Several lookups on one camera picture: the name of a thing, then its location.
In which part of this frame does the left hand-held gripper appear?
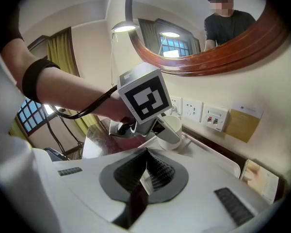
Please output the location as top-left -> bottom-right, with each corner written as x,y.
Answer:
109,62 -> 182,145

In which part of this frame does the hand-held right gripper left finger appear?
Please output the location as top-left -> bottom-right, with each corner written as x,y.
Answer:
52,147 -> 147,222

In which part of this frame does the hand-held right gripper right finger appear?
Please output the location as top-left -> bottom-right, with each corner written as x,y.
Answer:
129,147 -> 269,230

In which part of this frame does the white cup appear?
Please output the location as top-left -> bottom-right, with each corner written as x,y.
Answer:
157,115 -> 183,151

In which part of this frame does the white rectangular tray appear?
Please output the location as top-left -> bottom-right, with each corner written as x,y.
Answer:
135,130 -> 241,179

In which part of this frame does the person's left hand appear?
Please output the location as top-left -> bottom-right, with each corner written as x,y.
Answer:
94,91 -> 136,125

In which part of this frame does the grey armchair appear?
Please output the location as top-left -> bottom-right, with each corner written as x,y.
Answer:
43,147 -> 70,162

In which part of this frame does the white printed card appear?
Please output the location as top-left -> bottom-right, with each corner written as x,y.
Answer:
240,159 -> 279,205

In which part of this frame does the black tripod stand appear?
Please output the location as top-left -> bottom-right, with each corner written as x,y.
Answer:
42,110 -> 84,155

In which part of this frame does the lattice window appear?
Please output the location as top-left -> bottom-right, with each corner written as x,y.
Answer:
16,97 -> 58,137

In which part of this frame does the oval wooden framed mirror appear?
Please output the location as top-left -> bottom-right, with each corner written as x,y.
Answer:
125,0 -> 289,77

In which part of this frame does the silver desk lamp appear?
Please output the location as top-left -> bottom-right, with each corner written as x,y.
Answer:
110,20 -> 141,88

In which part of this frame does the green curtain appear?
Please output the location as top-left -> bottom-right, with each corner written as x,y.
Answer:
9,30 -> 99,142

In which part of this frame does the white wall socket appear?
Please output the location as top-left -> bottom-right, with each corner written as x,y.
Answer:
168,96 -> 183,116
201,104 -> 230,133
181,99 -> 204,123

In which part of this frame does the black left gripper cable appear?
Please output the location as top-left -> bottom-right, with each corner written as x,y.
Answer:
48,85 -> 118,120

